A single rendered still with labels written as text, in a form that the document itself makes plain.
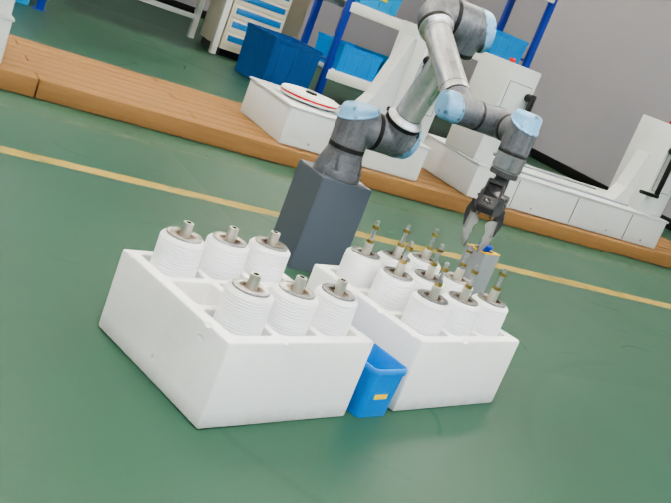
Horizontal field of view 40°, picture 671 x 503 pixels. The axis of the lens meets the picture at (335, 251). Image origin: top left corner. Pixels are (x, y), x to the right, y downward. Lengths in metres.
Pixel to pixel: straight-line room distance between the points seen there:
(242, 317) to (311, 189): 1.12
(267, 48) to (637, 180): 2.73
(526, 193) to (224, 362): 3.63
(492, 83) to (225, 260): 3.23
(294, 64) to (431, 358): 4.87
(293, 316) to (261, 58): 5.12
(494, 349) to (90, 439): 1.07
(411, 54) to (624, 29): 4.74
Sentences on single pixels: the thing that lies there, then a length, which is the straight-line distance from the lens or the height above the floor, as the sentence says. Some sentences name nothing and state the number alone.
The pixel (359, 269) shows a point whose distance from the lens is 2.21.
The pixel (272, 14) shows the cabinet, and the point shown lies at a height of 0.45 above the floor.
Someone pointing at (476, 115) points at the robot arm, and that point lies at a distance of 2.31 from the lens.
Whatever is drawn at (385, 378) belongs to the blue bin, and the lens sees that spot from 1.97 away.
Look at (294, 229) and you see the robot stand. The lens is 2.78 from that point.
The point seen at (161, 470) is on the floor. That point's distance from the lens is 1.56.
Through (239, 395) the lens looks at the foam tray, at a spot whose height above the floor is 0.07.
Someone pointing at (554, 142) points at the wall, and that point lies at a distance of 9.36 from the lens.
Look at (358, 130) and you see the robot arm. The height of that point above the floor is 0.46.
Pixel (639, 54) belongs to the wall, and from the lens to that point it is 8.95.
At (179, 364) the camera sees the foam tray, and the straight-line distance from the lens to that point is 1.74.
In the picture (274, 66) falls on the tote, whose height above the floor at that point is 0.17.
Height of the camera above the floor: 0.80
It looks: 15 degrees down
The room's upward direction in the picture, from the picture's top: 21 degrees clockwise
